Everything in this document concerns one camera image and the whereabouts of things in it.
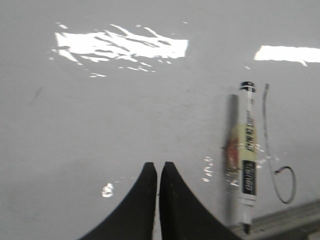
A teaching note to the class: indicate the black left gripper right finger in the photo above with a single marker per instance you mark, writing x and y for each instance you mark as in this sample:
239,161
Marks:
182,216

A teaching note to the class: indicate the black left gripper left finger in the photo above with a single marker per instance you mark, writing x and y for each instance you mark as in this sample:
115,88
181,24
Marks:
133,218

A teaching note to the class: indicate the black and white whiteboard marker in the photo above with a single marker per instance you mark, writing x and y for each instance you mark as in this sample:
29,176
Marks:
247,153

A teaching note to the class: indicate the grey metal whiteboard tray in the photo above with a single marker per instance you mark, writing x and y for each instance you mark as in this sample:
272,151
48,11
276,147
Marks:
301,222

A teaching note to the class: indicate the white whiteboard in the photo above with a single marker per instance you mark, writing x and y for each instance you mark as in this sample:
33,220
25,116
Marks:
90,90

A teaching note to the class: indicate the red round magnet with tape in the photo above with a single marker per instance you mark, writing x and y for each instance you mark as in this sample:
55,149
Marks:
231,153

